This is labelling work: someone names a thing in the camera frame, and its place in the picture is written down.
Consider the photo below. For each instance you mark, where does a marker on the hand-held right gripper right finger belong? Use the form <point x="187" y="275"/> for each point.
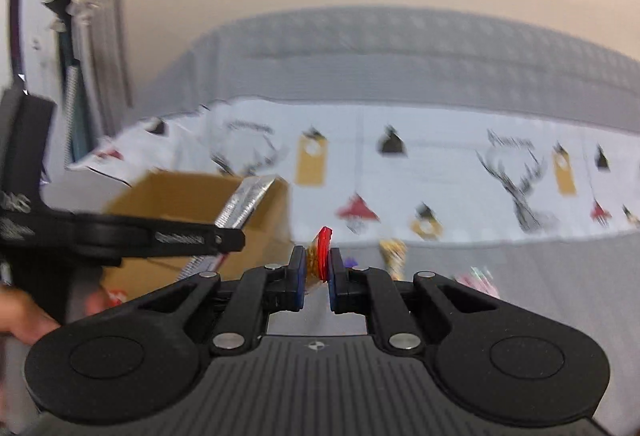
<point x="334" y="283"/>

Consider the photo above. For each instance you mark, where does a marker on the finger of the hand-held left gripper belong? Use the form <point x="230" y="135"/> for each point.
<point x="165" y="238"/>

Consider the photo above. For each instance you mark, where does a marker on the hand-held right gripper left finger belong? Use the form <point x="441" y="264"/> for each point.
<point x="300" y="278"/>

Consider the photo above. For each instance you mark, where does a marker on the red and yellow snack packet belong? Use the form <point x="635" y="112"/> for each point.
<point x="320" y="261"/>

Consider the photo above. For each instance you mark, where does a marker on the brown cardboard box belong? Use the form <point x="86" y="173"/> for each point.
<point x="180" y="196"/>

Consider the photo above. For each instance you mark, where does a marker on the silver foil snack packet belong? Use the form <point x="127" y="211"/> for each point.
<point x="245" y="201"/>

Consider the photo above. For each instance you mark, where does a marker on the person's left hand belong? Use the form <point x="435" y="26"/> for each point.
<point x="25" y="316"/>

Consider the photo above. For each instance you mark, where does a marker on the purple snack packet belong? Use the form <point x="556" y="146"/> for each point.
<point x="351" y="261"/>

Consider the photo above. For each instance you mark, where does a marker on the yellow patterned snack packet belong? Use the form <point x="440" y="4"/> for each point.
<point x="394" y="258"/>

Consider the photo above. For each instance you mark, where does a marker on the red and white snack packet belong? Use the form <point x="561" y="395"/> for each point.
<point x="116" y="297"/>

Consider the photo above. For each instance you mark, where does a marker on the pink snack packet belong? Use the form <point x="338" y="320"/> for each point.
<point x="479" y="282"/>

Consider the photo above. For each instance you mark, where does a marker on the white printed blanket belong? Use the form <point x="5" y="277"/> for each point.
<point x="440" y="176"/>

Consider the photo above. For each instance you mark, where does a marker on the black clamp knob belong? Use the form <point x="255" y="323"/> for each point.
<point x="56" y="0"/>

